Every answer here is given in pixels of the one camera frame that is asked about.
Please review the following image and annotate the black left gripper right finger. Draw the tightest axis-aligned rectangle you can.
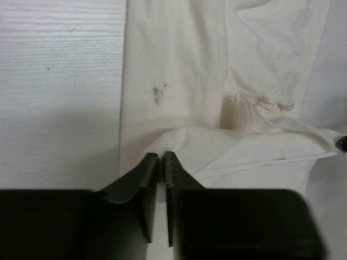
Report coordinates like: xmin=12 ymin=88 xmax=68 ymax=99
xmin=161 ymin=152 xmax=325 ymax=259

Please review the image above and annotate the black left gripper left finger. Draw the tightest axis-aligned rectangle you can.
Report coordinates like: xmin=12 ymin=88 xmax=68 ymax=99
xmin=1 ymin=153 xmax=158 ymax=259

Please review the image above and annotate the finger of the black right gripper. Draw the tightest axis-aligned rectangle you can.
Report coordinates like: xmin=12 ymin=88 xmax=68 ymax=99
xmin=335 ymin=135 xmax=347 ymax=153

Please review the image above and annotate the white t-shirt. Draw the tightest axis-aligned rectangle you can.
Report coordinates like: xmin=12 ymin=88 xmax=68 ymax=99
xmin=120 ymin=1 xmax=342 ymax=193

